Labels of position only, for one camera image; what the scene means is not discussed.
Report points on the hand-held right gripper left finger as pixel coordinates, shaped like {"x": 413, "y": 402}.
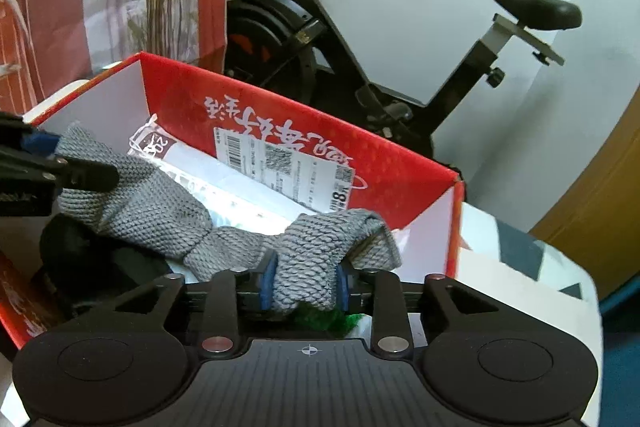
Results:
{"x": 269, "y": 282}

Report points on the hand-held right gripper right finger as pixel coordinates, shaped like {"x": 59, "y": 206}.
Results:
{"x": 342, "y": 287}

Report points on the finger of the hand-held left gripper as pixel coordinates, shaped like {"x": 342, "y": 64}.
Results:
{"x": 42, "y": 144}
{"x": 90, "y": 174}

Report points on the grey knitted scarf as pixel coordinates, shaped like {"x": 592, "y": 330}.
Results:
{"x": 150, "y": 212}

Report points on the white face mask packet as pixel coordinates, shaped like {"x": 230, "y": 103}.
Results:
{"x": 200, "y": 167}

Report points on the red cardboard box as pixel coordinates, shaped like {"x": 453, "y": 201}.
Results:
{"x": 400, "y": 167}

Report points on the green cloth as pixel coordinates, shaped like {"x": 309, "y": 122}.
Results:
{"x": 325, "y": 319}

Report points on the black cloth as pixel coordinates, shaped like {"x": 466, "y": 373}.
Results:
{"x": 85, "y": 252}

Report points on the black exercise bike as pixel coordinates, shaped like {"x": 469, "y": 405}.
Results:
{"x": 295, "y": 22}

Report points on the wooden door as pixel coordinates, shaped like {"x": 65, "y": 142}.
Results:
{"x": 600, "y": 187}

